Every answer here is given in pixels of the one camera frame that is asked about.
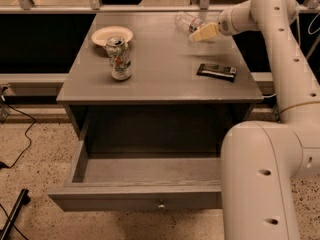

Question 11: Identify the grey wooden nightstand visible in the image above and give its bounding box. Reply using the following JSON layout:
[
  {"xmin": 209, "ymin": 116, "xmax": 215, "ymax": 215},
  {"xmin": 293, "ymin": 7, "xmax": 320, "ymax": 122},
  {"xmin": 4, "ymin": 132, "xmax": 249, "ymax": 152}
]
[{"xmin": 56, "ymin": 11, "xmax": 264, "ymax": 152}]

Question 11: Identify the grey open top drawer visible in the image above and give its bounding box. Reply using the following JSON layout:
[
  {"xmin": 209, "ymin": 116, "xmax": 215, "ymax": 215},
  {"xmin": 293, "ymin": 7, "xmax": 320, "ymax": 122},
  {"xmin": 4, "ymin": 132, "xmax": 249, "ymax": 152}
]
[{"xmin": 47, "ymin": 117, "xmax": 234, "ymax": 213}]

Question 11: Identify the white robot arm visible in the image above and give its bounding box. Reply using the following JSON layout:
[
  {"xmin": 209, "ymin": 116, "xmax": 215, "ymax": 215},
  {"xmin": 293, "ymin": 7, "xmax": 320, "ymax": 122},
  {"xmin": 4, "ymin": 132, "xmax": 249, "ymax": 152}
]
[{"xmin": 218, "ymin": 0, "xmax": 320, "ymax": 240}]

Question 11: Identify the black floor cable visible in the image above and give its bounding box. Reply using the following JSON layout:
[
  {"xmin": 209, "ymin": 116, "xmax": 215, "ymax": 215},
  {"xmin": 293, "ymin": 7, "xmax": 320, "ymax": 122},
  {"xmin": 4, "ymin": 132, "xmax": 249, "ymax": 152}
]
[{"xmin": 0, "ymin": 87, "xmax": 38, "ymax": 170}]

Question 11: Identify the clear plastic water bottle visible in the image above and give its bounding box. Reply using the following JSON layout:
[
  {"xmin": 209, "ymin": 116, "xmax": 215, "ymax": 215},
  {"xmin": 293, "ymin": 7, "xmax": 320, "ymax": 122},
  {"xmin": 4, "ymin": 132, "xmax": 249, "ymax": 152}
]
[{"xmin": 174, "ymin": 11, "xmax": 207, "ymax": 35}]

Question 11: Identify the crushed green soda can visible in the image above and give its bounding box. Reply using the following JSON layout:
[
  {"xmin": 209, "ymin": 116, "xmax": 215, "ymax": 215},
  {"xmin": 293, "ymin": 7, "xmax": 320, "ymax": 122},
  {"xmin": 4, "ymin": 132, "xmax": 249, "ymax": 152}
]
[{"xmin": 105, "ymin": 36, "xmax": 131, "ymax": 81}]

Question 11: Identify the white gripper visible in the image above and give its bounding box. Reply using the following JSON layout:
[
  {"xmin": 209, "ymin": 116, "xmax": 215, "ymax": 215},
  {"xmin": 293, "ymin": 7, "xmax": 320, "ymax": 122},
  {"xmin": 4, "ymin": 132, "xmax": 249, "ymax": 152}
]
[{"xmin": 189, "ymin": 7, "xmax": 240, "ymax": 42}]

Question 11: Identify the black metal floor bar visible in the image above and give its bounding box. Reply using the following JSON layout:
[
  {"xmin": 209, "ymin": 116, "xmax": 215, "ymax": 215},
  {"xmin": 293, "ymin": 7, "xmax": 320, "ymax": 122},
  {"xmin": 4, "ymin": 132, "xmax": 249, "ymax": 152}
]
[{"xmin": 0, "ymin": 189, "xmax": 30, "ymax": 240}]

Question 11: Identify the white cable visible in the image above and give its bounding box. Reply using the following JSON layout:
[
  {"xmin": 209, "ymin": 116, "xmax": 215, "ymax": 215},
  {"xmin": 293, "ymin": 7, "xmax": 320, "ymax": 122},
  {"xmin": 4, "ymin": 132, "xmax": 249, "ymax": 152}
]
[{"xmin": 263, "ymin": 12, "xmax": 320, "ymax": 100}]

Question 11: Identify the black snack packet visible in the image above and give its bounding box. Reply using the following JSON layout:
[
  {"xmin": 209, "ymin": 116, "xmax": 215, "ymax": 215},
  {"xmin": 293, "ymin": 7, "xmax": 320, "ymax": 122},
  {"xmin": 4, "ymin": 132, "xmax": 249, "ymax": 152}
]
[{"xmin": 197, "ymin": 64, "xmax": 237, "ymax": 82}]

